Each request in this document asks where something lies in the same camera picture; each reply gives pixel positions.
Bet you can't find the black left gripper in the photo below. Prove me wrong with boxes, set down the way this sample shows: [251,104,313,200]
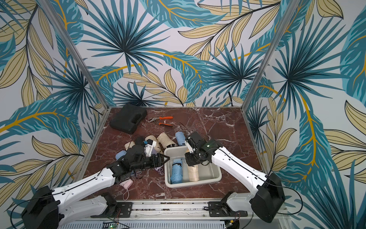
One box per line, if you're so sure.
[132,152,171,171]

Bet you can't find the lilac umbrella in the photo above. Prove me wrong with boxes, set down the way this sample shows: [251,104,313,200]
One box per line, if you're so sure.
[154,166,164,176]

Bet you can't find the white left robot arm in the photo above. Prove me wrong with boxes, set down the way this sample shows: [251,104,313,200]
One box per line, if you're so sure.
[21,145,170,229]

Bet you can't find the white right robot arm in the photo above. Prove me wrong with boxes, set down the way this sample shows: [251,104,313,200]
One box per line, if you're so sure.
[185,132,285,223]

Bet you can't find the beige folded umbrella by box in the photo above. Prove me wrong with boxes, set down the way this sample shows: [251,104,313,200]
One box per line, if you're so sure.
[157,132,177,149]

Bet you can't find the beige plastic storage box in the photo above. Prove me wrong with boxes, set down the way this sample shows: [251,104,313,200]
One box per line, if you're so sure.
[164,146,222,189]

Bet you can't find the light blue folded umbrella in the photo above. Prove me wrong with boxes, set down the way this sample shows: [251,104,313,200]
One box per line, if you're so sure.
[175,131,185,146]

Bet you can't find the black folded umbrella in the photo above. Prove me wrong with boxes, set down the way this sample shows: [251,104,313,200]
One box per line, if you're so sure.
[134,136,145,146]

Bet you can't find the black plastic tool case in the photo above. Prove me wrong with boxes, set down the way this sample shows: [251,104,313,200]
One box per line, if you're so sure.
[109,104,147,135]

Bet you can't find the beige umbrella with black strap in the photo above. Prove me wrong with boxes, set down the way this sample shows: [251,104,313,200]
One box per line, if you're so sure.
[124,141,135,150]

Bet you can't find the orange handled pliers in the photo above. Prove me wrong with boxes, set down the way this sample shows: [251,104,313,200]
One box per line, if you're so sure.
[148,116,173,127]

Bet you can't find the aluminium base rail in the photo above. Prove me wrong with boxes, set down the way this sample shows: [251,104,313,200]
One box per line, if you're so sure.
[63,199,295,229]

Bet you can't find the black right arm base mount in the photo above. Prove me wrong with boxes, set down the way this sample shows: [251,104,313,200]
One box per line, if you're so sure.
[204,191,248,218]

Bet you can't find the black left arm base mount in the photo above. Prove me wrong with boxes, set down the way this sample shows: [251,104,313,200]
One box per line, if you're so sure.
[93,192,132,218]

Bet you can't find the aluminium frame post left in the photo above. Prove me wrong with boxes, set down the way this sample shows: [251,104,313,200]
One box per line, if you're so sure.
[39,0,109,110]

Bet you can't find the aluminium frame post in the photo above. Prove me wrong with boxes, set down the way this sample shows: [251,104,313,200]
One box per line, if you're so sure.
[241,0,300,112]
[39,0,109,110]

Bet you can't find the aluminium frame post right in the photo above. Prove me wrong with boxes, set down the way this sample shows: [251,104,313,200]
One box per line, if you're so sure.
[241,0,300,112]

